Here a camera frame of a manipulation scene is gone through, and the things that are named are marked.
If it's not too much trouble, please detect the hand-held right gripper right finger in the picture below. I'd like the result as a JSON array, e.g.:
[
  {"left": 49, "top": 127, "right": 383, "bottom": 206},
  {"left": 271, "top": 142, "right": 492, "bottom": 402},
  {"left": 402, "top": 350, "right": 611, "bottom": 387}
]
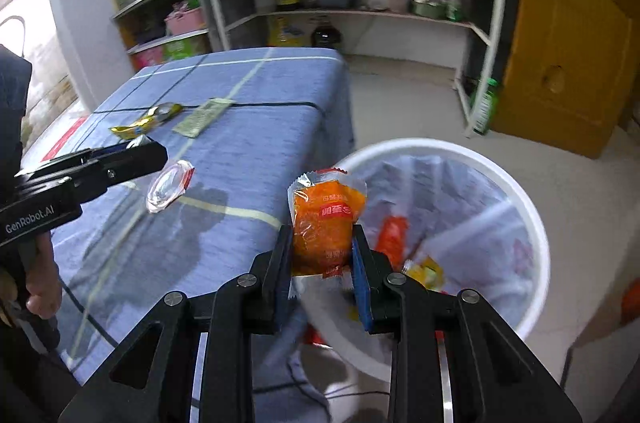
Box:
[{"left": 351, "top": 225, "right": 583, "bottom": 423}]

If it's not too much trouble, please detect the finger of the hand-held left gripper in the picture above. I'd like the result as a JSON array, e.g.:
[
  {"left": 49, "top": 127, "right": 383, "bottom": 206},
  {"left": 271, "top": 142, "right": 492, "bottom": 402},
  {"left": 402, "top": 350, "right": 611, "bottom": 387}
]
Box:
[
  {"left": 65, "top": 142, "right": 169, "bottom": 204},
  {"left": 37, "top": 142, "right": 146, "bottom": 169}
]

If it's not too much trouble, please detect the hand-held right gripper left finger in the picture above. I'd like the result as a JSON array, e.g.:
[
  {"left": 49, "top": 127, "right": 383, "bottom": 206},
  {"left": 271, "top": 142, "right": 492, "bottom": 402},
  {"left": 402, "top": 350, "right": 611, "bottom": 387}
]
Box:
[{"left": 60, "top": 225, "right": 295, "bottom": 423}]

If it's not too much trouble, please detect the clear plastic wrapper red edge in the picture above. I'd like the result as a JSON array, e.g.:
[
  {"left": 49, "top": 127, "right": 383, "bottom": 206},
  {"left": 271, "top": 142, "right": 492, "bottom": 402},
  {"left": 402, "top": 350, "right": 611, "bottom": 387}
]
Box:
[{"left": 146, "top": 159, "right": 195, "bottom": 214}]

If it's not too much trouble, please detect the red snack packet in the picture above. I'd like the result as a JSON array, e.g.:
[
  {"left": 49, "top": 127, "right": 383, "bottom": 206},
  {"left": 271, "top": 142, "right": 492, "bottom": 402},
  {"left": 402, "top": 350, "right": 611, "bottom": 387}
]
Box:
[{"left": 375, "top": 215, "right": 410, "bottom": 271}]

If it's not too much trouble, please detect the yellow snack packet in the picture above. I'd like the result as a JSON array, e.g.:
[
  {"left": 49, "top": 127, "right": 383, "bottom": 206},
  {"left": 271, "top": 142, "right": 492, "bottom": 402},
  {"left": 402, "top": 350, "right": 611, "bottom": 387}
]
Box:
[{"left": 402, "top": 255, "right": 446, "bottom": 293}]

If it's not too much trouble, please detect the orange snack packet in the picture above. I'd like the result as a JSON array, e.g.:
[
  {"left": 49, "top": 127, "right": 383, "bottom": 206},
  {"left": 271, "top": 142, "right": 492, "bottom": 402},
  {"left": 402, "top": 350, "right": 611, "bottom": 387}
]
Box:
[{"left": 287, "top": 168, "right": 368, "bottom": 279}]

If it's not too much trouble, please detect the white trash bin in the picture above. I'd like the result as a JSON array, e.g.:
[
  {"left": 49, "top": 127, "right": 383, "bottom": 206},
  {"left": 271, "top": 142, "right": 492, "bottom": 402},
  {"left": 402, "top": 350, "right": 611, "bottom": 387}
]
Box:
[{"left": 300, "top": 138, "right": 551, "bottom": 384}]

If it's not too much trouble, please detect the person's left hand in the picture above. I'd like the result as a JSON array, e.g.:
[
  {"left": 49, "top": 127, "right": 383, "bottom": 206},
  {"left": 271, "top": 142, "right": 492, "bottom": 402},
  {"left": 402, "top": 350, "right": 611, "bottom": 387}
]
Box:
[{"left": 0, "top": 230, "right": 64, "bottom": 326}]

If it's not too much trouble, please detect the gold snack wrapper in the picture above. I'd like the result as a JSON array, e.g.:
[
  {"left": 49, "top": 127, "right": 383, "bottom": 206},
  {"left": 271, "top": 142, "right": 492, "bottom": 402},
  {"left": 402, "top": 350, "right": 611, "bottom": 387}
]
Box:
[{"left": 110, "top": 102, "right": 183, "bottom": 140}]

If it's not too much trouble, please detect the grey green sachet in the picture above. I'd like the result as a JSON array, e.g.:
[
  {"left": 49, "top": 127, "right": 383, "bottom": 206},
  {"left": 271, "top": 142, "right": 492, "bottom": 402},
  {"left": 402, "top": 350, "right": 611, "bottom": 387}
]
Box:
[{"left": 172, "top": 99, "right": 236, "bottom": 137}]

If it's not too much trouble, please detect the blue plaid tablecloth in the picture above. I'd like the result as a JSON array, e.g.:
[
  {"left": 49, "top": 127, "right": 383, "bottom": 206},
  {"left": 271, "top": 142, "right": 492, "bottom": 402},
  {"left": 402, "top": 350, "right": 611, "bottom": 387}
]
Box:
[{"left": 50, "top": 47, "right": 356, "bottom": 404}]

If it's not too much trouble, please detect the person's dark clothing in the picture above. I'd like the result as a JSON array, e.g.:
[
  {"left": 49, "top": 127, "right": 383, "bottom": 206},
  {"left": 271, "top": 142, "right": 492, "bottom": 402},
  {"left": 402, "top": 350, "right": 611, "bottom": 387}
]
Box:
[{"left": 0, "top": 46, "right": 33, "bottom": 184}]

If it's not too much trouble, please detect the green carton box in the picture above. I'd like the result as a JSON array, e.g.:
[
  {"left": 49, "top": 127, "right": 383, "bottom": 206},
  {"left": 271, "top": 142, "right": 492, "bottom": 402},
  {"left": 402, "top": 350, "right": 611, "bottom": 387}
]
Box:
[{"left": 164, "top": 34, "right": 211, "bottom": 61}]

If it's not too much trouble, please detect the pink plastic basket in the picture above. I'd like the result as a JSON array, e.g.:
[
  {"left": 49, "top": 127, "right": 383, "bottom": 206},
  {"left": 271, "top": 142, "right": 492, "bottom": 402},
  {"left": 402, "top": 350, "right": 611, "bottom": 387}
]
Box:
[{"left": 164, "top": 6, "right": 206, "bottom": 36}]

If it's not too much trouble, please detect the yellow carton box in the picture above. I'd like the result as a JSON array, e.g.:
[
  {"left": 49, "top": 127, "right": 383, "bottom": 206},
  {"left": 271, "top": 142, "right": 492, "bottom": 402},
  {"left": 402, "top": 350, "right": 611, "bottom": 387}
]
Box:
[{"left": 267, "top": 16, "right": 306, "bottom": 49}]

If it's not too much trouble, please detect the green bottle on floor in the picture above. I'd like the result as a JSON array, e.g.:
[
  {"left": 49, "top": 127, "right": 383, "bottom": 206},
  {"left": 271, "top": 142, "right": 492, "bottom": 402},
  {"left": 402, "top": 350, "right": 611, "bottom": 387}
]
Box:
[{"left": 470, "top": 78, "right": 501, "bottom": 135}]

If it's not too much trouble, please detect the dark round bottle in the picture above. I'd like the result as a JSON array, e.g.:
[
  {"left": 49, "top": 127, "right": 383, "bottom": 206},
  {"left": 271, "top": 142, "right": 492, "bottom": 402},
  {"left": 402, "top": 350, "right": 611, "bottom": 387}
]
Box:
[{"left": 311, "top": 20, "right": 343, "bottom": 49}]

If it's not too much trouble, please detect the yellow wooden door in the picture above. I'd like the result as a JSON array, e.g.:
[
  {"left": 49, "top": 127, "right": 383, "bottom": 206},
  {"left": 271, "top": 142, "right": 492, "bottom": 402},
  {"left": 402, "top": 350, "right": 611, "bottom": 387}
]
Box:
[{"left": 500, "top": 0, "right": 640, "bottom": 159}]

